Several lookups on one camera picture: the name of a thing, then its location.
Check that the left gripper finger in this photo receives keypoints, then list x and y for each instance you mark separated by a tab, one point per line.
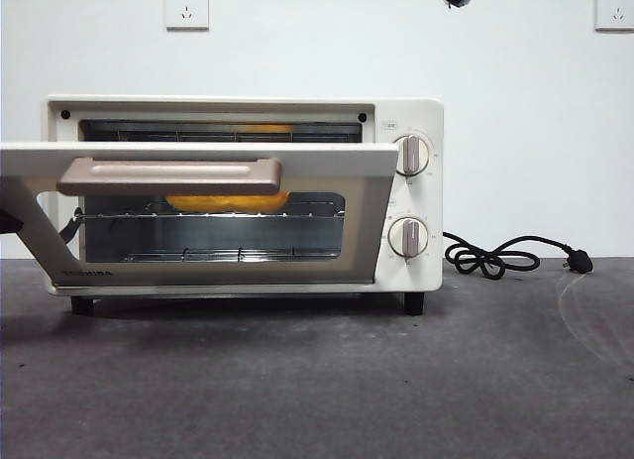
9	223

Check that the oven temperature knob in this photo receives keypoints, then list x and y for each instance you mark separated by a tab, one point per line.
415	154

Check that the oven timer knob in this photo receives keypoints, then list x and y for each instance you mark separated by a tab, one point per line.
408	237

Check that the cream toaster oven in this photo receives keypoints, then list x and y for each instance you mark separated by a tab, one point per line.
421	275

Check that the white wall socket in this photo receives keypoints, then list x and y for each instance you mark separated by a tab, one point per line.
615	9
187	8

